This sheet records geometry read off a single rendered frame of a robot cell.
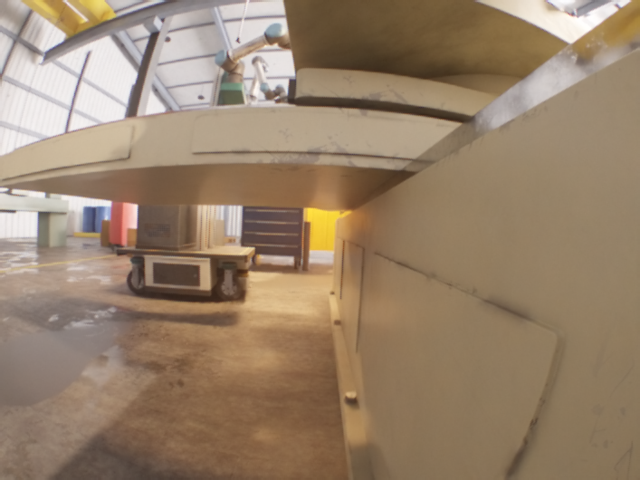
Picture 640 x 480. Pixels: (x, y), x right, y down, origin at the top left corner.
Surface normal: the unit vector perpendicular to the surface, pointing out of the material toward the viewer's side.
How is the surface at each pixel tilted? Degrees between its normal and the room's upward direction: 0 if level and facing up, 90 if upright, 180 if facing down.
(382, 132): 90
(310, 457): 0
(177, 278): 90
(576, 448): 90
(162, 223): 90
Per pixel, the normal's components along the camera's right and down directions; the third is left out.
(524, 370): -1.00, -0.04
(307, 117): 0.00, 0.04
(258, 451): 0.04, -1.00
